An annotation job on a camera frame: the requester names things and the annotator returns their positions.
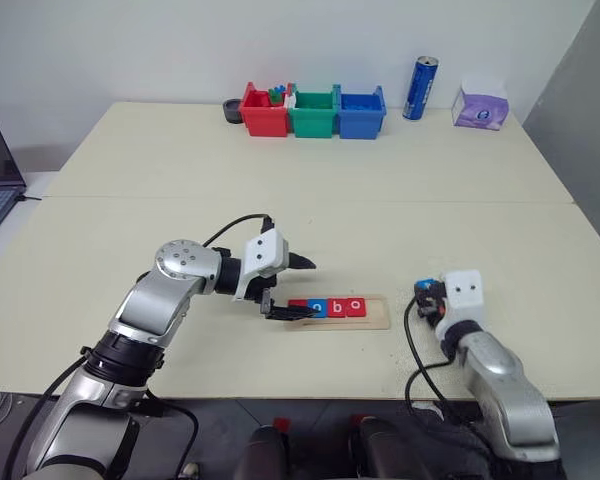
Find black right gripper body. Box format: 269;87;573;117
413;285;448;320

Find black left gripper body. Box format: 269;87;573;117
244;272;282;316

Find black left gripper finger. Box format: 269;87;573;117
264;304;322;323
285;251;318;273

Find wooden letter tray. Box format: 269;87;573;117
284;293;392;333

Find green plastic bin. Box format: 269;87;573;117
285;83;342;140

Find dark rounded shape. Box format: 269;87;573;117
233;424;290;480
348;415;434;480

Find red plastic bin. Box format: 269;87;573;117
240;81;289;139

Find blue plastic bin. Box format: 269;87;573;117
336;84;388;141

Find black round container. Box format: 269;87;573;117
222;98;244;126

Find purple tissue box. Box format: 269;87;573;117
451;74;511;129

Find blue drink can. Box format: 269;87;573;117
402;54;442;122

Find white side table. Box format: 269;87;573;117
0;170;62;290

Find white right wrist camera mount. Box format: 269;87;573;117
433;269;486;337

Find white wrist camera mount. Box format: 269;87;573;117
231;229;288;303
433;269;486;337

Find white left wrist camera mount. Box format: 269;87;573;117
231;229;288;303

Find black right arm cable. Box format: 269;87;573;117
402;293;481;424

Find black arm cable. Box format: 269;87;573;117
402;293;481;424
201;213;274;249

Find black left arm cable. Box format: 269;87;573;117
201;213;274;249

